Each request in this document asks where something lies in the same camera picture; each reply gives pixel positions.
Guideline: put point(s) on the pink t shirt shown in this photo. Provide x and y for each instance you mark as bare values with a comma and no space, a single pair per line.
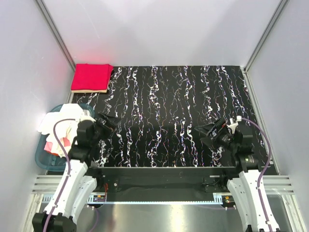
55,149

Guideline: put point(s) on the right aluminium frame post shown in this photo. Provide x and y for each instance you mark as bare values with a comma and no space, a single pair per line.
269,28

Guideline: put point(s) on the folded red t shirt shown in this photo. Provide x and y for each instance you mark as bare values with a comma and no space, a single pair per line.
92,76

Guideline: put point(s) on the aluminium frame post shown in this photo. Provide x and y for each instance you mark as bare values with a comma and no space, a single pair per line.
52,26
269,28

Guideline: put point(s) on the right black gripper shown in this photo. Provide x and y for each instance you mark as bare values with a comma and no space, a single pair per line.
209,141

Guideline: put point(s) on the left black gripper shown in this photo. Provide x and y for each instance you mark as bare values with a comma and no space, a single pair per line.
108,128

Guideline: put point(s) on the folded beige t shirt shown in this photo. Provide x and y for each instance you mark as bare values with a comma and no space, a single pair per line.
89,91

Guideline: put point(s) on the teal plastic basket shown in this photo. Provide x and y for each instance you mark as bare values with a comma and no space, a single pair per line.
48,161

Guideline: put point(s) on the black marble pattern mat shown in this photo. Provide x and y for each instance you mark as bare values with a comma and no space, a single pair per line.
160,106

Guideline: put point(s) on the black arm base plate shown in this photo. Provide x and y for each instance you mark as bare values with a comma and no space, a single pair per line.
167,183

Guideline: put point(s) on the white t shirt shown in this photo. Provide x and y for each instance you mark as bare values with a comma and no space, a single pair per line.
64,123

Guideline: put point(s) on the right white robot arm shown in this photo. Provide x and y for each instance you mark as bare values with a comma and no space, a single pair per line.
246,184

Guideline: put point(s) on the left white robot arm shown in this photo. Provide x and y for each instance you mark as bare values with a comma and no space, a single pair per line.
79,179

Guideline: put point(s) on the grey slotted cable duct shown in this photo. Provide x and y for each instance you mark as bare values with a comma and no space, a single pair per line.
215,200

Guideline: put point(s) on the left aluminium frame post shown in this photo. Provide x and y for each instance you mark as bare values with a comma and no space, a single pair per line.
52,26

